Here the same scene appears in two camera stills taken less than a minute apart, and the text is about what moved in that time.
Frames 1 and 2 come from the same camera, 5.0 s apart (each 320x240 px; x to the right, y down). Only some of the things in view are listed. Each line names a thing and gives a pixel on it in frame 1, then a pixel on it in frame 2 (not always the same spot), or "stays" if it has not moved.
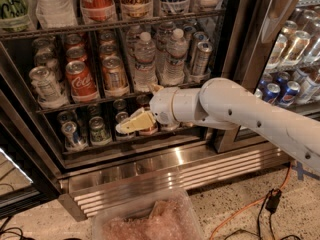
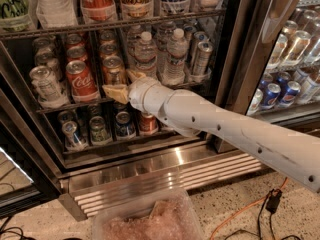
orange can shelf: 114,76 stays
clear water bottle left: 145,75 stays
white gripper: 162,106 -> 139,92
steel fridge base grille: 87,192 stays
